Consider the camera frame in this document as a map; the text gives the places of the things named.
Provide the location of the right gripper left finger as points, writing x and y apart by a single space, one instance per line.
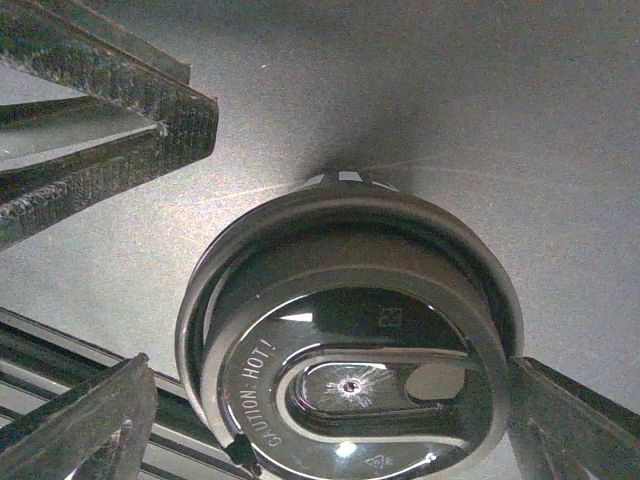
97 430

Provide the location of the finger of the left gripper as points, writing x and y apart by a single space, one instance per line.
37 197
45 40

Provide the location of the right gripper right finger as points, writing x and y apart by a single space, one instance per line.
561 429

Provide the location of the black printed coffee cup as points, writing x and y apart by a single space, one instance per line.
347 330

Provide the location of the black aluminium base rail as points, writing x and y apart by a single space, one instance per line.
39 363

